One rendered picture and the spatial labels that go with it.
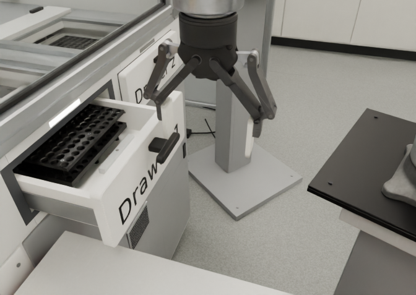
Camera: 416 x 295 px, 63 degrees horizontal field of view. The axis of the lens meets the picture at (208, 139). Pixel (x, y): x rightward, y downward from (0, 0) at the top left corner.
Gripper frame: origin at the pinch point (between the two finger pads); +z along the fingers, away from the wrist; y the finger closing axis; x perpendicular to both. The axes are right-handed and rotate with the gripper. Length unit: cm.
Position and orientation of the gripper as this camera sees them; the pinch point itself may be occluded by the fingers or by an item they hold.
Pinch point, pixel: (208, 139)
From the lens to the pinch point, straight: 54.6
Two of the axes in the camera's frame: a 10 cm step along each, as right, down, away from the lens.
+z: 0.0, 8.0, 5.9
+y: -9.5, -1.8, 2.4
